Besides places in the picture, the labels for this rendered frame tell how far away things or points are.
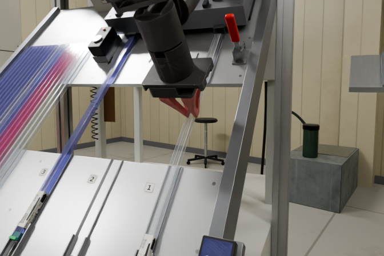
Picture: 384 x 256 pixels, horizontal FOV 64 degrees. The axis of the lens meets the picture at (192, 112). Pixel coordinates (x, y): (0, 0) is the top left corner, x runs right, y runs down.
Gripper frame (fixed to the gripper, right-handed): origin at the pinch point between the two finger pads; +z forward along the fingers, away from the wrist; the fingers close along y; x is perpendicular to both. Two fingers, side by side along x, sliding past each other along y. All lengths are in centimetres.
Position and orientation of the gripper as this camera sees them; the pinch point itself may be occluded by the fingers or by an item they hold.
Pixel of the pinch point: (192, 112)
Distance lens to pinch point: 53.5
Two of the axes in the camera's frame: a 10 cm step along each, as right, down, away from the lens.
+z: 2.6, 6.9, 6.7
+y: -9.2, -0.3, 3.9
